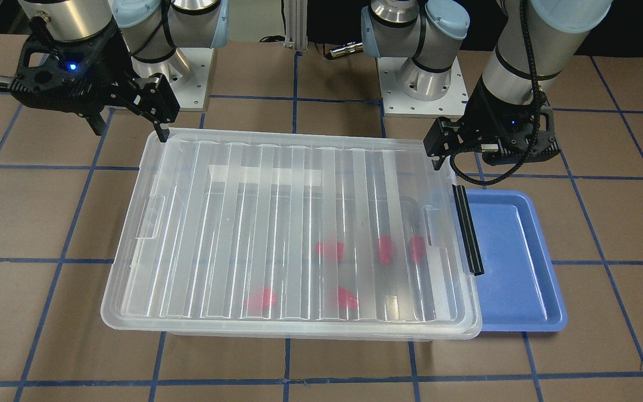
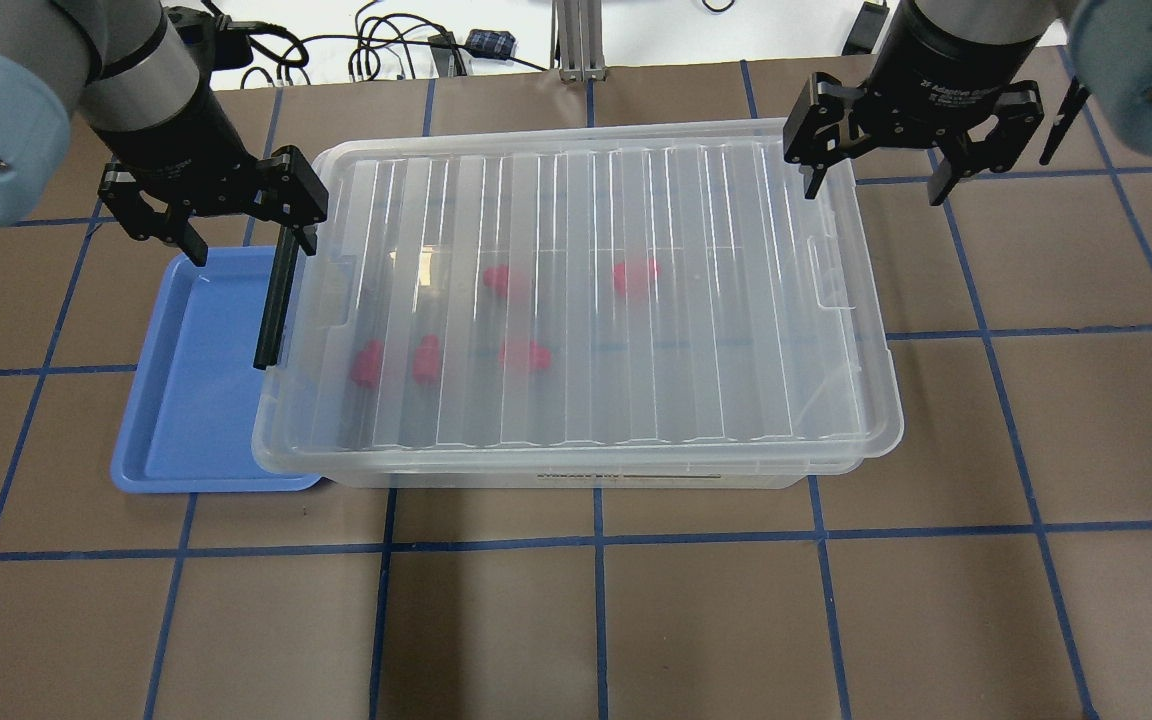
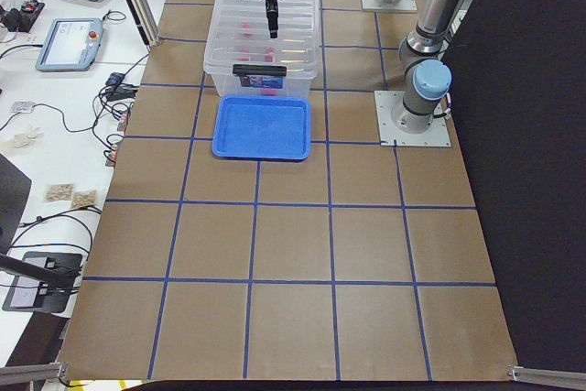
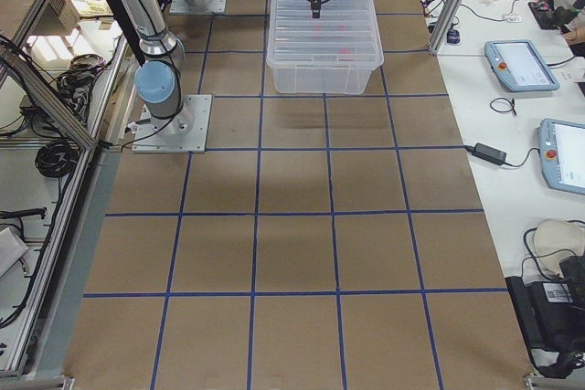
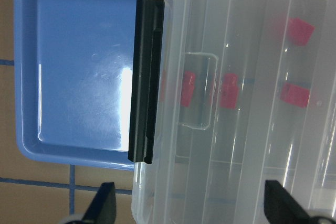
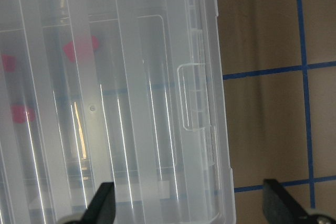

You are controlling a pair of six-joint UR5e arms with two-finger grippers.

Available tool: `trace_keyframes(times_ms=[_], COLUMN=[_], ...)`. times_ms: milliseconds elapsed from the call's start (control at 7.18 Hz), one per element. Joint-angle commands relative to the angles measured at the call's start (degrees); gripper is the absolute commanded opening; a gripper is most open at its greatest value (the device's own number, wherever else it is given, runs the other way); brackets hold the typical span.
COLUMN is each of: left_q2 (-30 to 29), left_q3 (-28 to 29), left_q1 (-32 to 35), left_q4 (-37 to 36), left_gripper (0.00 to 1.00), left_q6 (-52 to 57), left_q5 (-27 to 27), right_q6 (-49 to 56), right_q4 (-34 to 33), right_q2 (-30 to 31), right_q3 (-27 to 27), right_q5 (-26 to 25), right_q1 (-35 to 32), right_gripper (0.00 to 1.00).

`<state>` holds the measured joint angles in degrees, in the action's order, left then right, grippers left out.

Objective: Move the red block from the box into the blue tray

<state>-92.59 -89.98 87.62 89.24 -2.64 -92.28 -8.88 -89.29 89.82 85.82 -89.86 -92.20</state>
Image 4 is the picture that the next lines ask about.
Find coiled black cable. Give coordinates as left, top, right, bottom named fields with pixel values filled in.
left=35, top=139, right=74, bottom=179

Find clear ribbed box lid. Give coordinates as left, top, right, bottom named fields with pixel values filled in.
left=267, top=0, right=383, bottom=69

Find clear plastic storage box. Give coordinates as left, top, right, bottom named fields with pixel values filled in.
left=266, top=0, right=384, bottom=95

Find lower teach pendant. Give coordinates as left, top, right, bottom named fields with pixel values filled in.
left=537, top=118, right=584, bottom=195

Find black power adapter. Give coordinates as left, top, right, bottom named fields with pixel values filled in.
left=472, top=142, right=506, bottom=166

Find black laptop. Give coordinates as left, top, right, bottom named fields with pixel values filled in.
left=505, top=276, right=584, bottom=379

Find upper teach pendant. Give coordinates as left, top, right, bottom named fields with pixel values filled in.
left=484, top=39, right=560, bottom=92

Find teach pendant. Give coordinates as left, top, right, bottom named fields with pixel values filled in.
left=484, top=39, right=560, bottom=92
left=537, top=118, right=584, bottom=195

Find aluminium frame post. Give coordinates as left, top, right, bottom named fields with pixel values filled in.
left=427, top=0, right=485, bottom=56

